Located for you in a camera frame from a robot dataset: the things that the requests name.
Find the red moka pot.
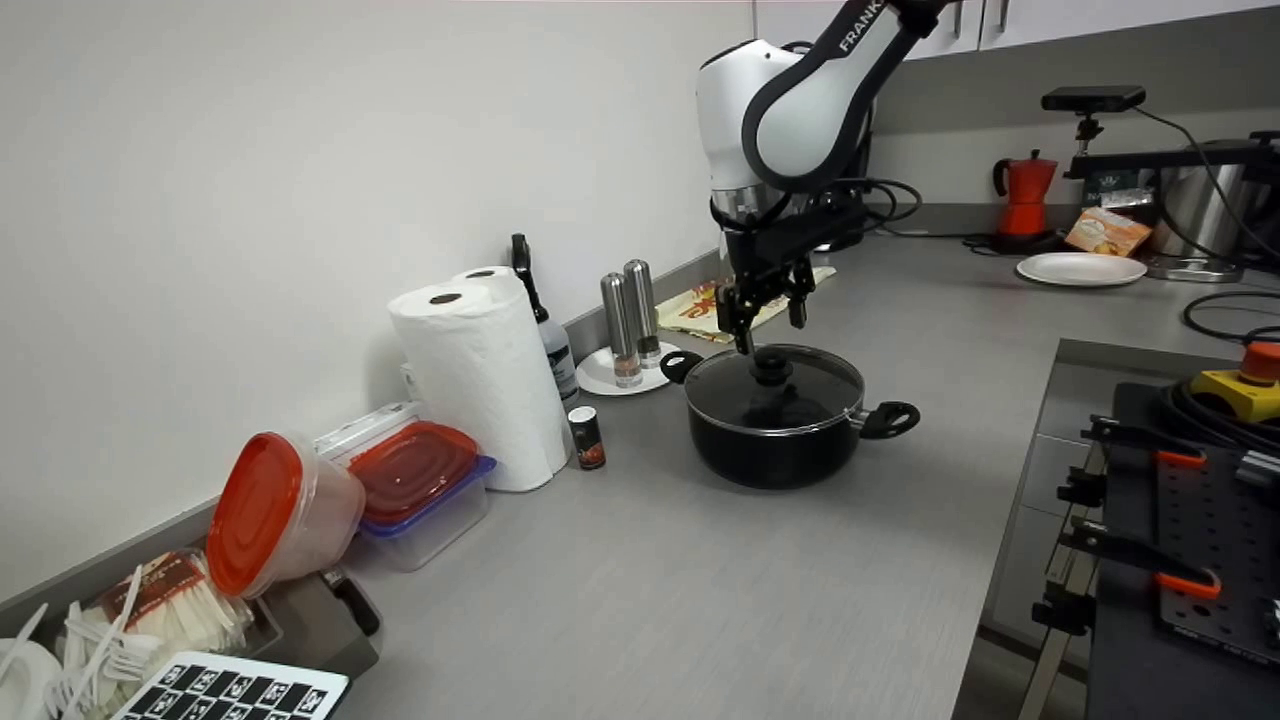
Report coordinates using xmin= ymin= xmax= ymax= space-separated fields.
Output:
xmin=989 ymin=147 xmax=1061 ymax=250

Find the white wall cabinet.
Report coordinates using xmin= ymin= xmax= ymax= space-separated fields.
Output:
xmin=748 ymin=0 xmax=1280 ymax=64

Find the black cooking pot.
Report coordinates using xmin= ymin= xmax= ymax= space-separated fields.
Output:
xmin=658 ymin=342 xmax=924 ymax=493

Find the steel grinder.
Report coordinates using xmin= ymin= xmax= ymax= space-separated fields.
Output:
xmin=597 ymin=267 xmax=643 ymax=386
xmin=618 ymin=256 xmax=664 ymax=362

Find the black and white keypad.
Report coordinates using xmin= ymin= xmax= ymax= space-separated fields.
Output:
xmin=106 ymin=647 xmax=356 ymax=720

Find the small white saucer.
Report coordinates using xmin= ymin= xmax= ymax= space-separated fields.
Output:
xmin=570 ymin=340 xmax=680 ymax=399

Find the white plastic cutlery bundle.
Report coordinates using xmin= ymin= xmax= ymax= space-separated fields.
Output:
xmin=0 ymin=582 xmax=151 ymax=720

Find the dark glass bottle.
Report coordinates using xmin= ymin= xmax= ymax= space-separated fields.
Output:
xmin=508 ymin=233 xmax=579 ymax=403

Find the orange snack packet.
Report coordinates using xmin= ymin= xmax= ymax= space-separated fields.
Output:
xmin=1061 ymin=204 xmax=1155 ymax=259

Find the glass pot lid black knob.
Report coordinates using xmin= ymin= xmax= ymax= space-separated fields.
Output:
xmin=680 ymin=340 xmax=869 ymax=440

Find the black camera cable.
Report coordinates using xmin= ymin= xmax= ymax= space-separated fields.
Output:
xmin=1129 ymin=101 xmax=1280 ymax=267

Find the black pegboard mount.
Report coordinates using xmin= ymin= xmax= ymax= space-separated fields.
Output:
xmin=1078 ymin=378 xmax=1280 ymax=720

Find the white paper towel roll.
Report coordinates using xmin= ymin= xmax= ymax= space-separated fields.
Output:
xmin=385 ymin=280 xmax=570 ymax=497
xmin=452 ymin=262 xmax=527 ymax=298

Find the white dinner plate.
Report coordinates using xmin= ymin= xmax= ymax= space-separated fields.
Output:
xmin=1011 ymin=248 xmax=1150 ymax=293

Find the black horizontal bar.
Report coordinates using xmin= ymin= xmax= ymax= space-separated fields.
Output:
xmin=1061 ymin=127 xmax=1280 ymax=184

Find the small spice jar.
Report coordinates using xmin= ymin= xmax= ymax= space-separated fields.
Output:
xmin=564 ymin=403 xmax=613 ymax=474

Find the black cable loop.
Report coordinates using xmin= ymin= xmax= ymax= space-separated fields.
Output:
xmin=1176 ymin=287 xmax=1280 ymax=342

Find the round container red lid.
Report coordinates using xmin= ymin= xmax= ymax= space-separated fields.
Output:
xmin=205 ymin=427 xmax=371 ymax=602

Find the black camera on stand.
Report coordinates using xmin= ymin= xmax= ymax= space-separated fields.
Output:
xmin=1039 ymin=84 xmax=1150 ymax=147

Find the brown and white packet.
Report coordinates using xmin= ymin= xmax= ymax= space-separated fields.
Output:
xmin=101 ymin=543 xmax=259 ymax=658

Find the orange handled black clamp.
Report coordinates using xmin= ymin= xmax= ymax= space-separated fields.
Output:
xmin=1054 ymin=514 xmax=1227 ymax=607
xmin=1075 ymin=411 xmax=1213 ymax=479

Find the grey storage box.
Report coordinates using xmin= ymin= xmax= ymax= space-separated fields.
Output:
xmin=0 ymin=543 xmax=387 ymax=720

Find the rectangular container red lid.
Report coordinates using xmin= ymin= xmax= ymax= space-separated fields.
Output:
xmin=344 ymin=417 xmax=499 ymax=577

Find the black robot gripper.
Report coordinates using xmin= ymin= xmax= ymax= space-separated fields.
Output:
xmin=706 ymin=193 xmax=823 ymax=355

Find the yellow emergency stop box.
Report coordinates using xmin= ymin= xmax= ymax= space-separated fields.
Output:
xmin=1188 ymin=335 xmax=1280 ymax=427

